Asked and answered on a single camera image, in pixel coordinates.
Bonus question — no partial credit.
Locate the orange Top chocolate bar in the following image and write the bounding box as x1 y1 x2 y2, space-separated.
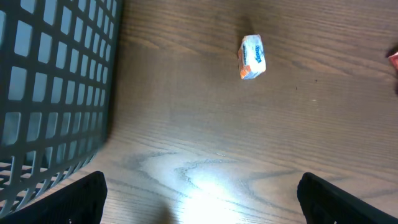
388 52 398 70

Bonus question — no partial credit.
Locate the grey plastic mesh basket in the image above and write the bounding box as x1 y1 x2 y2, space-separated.
1 0 123 217

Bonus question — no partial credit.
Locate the small orange white candy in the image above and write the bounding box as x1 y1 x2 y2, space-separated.
238 34 267 80

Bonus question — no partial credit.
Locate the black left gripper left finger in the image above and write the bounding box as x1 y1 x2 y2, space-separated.
1 171 108 224

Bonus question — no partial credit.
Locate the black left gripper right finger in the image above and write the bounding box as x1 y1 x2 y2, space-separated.
297 172 397 224

